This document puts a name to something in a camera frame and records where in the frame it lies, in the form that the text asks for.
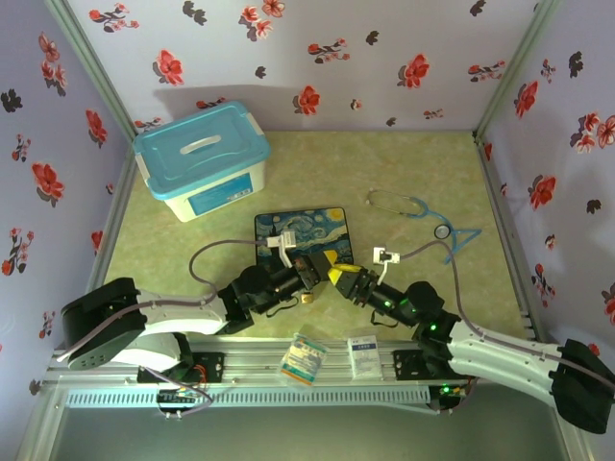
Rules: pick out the brass padlock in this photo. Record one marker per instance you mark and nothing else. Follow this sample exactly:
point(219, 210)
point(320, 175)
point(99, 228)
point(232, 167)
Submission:
point(308, 298)

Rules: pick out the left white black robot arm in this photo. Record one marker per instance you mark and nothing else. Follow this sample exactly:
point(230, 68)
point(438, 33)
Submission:
point(182, 312)

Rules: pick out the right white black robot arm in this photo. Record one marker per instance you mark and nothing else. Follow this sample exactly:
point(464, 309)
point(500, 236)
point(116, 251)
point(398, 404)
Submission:
point(499, 355)

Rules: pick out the starry night mouse pad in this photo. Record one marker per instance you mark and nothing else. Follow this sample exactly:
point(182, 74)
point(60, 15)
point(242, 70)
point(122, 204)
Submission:
point(312, 225)

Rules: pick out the white paper packet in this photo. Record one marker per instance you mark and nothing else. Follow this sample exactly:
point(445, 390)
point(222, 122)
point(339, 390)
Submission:
point(363, 357)

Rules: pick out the blue stethoscope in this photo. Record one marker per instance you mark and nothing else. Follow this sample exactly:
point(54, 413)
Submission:
point(442, 231)

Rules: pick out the clear packet with printed card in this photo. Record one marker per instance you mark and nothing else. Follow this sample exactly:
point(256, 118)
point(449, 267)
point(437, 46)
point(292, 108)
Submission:
point(302, 360)

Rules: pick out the right controller board green light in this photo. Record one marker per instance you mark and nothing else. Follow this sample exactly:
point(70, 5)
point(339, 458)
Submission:
point(447, 394)

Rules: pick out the white storage box blue lid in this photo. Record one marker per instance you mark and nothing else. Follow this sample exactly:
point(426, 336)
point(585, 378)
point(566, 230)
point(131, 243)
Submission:
point(202, 149)

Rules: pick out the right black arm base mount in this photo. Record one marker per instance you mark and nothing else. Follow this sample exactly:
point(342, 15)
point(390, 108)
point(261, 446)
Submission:
point(408, 367)

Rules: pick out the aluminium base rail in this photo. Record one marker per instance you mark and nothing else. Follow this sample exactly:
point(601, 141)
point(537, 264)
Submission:
point(250, 357)

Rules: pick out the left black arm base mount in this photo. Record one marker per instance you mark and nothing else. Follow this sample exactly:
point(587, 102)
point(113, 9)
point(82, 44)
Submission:
point(211, 367)

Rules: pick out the right aluminium side rail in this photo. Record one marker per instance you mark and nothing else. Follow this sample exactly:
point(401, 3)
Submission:
point(509, 240)

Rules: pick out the aluminium side rail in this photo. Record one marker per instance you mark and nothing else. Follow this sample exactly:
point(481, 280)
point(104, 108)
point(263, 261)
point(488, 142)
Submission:
point(509, 240)
point(113, 225)

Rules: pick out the left aluminium side rail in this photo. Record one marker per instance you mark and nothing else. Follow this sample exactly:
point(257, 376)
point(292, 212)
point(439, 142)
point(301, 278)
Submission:
point(113, 225)

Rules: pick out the right aluminium corner post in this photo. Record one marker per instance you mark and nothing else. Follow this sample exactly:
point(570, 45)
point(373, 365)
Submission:
point(516, 67)

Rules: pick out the aluminium corner post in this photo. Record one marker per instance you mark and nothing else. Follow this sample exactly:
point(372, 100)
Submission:
point(91, 67)
point(516, 67)

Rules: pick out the left aluminium corner post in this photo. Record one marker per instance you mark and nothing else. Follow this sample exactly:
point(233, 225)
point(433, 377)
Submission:
point(91, 67)

